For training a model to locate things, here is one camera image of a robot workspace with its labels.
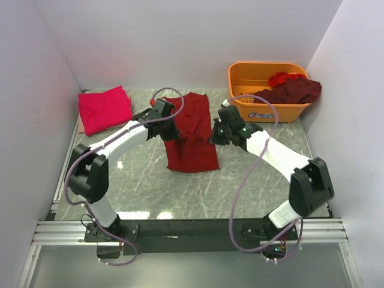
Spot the bright red cloth in basket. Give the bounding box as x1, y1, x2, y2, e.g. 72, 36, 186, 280
268, 72, 307, 88

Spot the aluminium rail frame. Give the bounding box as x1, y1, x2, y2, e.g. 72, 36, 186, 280
31, 218, 349, 245

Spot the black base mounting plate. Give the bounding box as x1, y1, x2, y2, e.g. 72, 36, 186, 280
84, 218, 280, 259

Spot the red t shirt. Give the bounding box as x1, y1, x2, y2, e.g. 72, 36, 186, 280
164, 92, 219, 173

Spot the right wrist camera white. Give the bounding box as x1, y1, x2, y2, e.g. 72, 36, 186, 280
221, 100, 230, 107

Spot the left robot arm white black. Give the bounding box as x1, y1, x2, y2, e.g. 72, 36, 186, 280
64, 99, 179, 241

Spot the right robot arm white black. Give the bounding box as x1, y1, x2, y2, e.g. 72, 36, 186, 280
211, 105, 334, 239

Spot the folded pink t shirt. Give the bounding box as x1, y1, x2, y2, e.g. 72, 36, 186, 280
78, 86, 133, 136

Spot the orange plastic basket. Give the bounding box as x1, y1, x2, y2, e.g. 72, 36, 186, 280
228, 62, 309, 123

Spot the dark maroon t shirt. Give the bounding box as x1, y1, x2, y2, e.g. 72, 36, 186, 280
255, 77, 322, 104

